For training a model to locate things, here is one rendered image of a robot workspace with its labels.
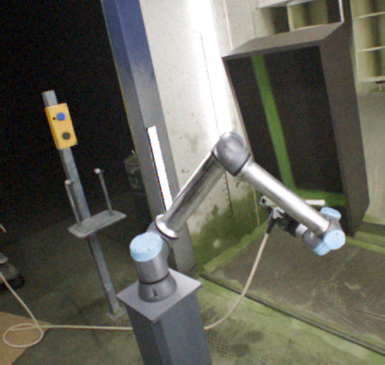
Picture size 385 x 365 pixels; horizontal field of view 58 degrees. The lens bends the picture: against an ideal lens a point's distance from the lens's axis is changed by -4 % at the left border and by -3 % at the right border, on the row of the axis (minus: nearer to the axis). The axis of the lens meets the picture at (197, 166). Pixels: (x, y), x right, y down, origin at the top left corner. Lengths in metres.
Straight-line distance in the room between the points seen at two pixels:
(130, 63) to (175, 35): 0.44
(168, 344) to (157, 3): 2.04
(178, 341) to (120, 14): 1.87
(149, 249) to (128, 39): 1.34
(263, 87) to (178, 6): 0.83
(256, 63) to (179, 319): 1.59
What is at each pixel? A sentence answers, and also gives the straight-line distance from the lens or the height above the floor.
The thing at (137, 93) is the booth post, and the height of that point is 1.51.
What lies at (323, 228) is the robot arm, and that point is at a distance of 1.56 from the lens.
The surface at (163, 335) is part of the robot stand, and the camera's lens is 1.75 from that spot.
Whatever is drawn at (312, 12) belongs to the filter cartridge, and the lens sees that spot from 3.23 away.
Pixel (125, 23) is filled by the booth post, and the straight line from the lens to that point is 2.39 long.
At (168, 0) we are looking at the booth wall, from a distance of 2.64.
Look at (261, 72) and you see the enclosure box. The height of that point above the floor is 1.49.
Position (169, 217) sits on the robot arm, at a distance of 1.73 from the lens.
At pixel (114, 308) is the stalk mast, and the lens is 2.81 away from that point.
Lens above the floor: 1.65
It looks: 17 degrees down
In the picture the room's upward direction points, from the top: 11 degrees counter-clockwise
